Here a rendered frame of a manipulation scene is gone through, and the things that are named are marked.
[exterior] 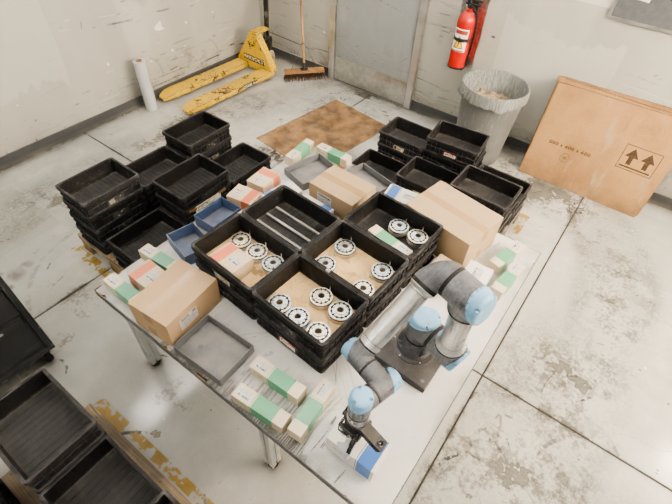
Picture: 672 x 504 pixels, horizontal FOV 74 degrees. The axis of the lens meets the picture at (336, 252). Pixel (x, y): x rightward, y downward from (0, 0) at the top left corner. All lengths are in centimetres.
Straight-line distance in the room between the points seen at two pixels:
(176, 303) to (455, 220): 137
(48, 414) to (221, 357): 78
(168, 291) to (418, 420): 116
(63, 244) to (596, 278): 385
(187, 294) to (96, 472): 82
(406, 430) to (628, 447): 152
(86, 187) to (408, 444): 254
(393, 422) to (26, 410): 155
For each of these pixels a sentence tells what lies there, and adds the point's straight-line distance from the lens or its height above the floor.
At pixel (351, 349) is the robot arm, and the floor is 111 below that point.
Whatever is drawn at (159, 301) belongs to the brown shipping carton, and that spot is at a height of 86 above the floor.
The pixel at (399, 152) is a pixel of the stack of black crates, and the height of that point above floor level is 37.
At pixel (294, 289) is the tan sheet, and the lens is 201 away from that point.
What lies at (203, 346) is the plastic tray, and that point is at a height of 70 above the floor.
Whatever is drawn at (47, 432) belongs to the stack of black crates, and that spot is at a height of 49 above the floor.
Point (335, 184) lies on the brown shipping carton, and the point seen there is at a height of 86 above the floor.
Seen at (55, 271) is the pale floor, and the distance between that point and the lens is 361.
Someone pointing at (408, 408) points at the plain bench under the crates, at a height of 70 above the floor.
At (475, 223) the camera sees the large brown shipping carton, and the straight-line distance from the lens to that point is 235.
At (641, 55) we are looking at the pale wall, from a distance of 428.
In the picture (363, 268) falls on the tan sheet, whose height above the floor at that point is 83.
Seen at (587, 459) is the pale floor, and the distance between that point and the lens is 291.
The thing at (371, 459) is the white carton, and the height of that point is 80.
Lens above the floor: 240
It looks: 47 degrees down
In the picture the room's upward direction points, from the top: 4 degrees clockwise
